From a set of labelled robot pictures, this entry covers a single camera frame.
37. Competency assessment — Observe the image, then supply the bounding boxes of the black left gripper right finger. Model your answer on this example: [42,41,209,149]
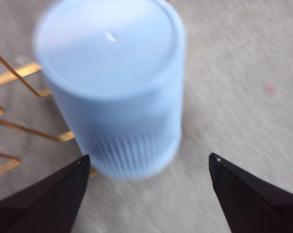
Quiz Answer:
[208,152,293,233]

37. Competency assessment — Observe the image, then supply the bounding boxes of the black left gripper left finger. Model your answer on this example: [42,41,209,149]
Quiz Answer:
[0,154,91,233]

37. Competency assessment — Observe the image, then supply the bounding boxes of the blue ribbed plastic cup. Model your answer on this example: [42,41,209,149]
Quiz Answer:
[34,0,187,182]

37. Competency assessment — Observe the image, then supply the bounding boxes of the gold wire cup rack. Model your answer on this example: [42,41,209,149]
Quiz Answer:
[0,47,98,180]

